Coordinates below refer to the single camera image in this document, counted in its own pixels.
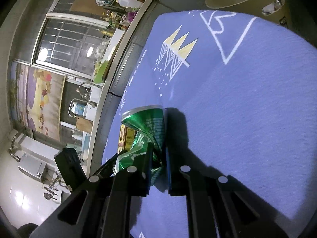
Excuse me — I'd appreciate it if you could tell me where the crushed green soda can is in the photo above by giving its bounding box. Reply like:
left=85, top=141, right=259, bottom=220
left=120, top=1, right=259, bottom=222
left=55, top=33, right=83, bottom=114
left=113, top=105, right=166, bottom=185

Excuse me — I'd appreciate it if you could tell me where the steel kitchen faucet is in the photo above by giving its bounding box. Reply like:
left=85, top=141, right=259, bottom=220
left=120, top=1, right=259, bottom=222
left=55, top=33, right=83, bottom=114
left=76, top=81, right=102, bottom=101

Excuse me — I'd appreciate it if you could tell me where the yellow red carton box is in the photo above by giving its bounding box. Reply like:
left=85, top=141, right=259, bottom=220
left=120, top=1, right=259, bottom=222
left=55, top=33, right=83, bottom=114
left=118, top=124, right=137, bottom=154

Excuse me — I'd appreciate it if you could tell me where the purple patterned table mat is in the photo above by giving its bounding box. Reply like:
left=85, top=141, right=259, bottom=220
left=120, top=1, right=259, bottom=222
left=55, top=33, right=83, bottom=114
left=103, top=10, right=316, bottom=237

